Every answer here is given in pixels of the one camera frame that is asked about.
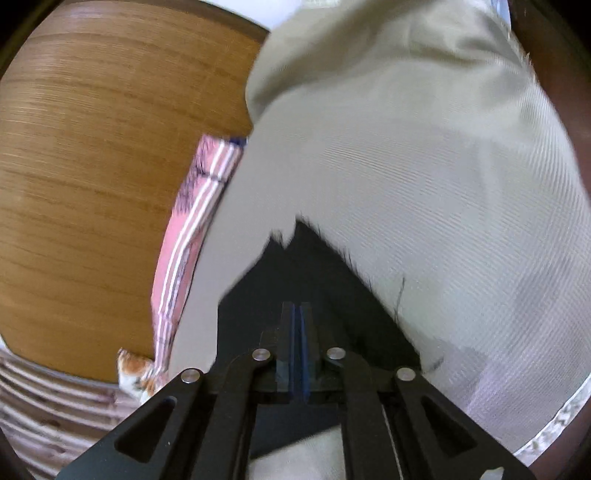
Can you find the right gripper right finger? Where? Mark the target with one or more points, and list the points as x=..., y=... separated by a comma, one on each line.
x=396, y=424

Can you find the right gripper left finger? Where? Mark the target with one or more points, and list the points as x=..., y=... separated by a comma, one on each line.
x=199, y=426

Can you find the black pants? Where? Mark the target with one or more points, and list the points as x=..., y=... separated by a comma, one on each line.
x=311, y=282

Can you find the pink curtain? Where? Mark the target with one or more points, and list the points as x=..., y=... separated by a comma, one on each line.
x=51, y=418

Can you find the grey woven bed mat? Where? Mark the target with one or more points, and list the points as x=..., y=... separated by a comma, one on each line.
x=478, y=244

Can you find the pink striped baby pillow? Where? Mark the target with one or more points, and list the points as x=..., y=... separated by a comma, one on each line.
x=198, y=196

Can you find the wooden headboard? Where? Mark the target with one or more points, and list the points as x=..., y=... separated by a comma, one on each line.
x=102, y=107

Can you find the beige blanket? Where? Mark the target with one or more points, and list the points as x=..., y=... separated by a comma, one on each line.
x=454, y=65

